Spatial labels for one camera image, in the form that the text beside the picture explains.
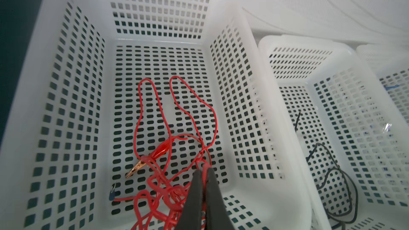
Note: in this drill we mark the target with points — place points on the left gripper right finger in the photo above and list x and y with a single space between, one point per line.
217 217

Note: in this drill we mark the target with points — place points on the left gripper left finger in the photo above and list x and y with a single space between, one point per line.
191 215

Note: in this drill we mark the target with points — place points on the left white perforated basket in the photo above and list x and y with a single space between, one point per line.
104 82

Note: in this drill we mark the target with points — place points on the white perforated basket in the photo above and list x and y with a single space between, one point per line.
104 82
390 64
353 137

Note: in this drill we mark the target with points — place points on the middle white perforated basket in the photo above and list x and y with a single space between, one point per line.
353 137

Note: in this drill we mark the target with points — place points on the right white perforated basket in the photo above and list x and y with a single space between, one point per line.
390 64

